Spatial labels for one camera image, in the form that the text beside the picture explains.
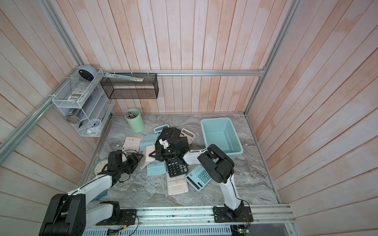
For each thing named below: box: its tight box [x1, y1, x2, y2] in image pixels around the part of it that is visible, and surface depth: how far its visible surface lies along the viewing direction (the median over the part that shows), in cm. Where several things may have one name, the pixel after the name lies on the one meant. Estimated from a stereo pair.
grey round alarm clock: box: [78, 64, 97, 82], surface depth 83 cm
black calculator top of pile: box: [158, 126, 182, 143], surface depth 103 cm
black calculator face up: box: [167, 157, 189, 178], surface depth 89 cm
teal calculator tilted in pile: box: [139, 133, 159, 152], surface depth 100 cm
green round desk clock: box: [92, 157, 109, 177], surface depth 91 cm
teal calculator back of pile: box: [153, 123, 170, 134], surface depth 109 cm
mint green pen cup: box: [125, 108, 145, 133], surface depth 105 cm
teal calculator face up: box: [184, 164, 213, 193], surface depth 86 cm
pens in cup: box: [124, 111, 135, 119], surface depth 98 cm
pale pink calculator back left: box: [121, 135, 145, 153], surface depth 103 cm
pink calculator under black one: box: [166, 171, 189, 196], surface depth 83 cm
